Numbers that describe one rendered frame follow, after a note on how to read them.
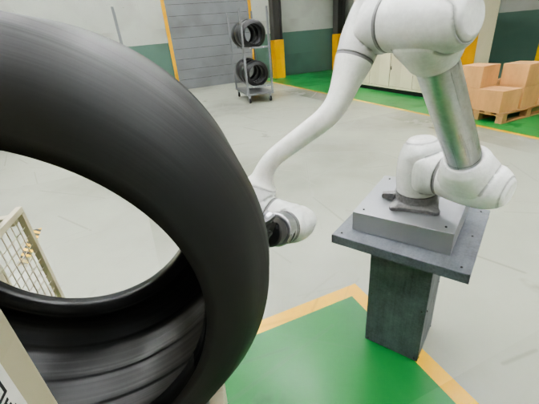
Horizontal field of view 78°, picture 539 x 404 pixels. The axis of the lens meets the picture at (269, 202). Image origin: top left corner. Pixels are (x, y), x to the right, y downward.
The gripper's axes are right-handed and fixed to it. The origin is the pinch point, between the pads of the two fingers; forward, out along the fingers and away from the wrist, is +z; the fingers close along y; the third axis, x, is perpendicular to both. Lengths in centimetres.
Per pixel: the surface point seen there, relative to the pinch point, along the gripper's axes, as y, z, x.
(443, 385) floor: 49, -100, -71
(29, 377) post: -9.1, 43.9, -13.3
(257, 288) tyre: -10.8, 22.8, -17.1
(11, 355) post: -11.1, 45.0, -12.7
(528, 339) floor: 22, -139, -97
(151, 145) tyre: -23.0, 34.9, -7.6
